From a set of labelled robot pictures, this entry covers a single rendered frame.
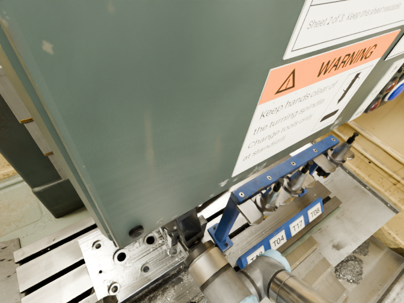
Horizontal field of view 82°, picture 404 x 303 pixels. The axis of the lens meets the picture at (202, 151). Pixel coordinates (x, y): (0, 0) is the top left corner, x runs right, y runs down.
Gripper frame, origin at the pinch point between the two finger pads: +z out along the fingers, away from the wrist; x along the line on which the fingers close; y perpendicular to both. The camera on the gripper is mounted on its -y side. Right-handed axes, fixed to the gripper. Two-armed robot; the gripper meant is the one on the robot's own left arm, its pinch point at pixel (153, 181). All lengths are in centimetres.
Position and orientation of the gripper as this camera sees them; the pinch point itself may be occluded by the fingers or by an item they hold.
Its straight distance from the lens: 57.2
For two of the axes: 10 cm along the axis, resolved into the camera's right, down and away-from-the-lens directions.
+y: -1.1, 6.4, 7.6
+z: -5.9, -6.6, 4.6
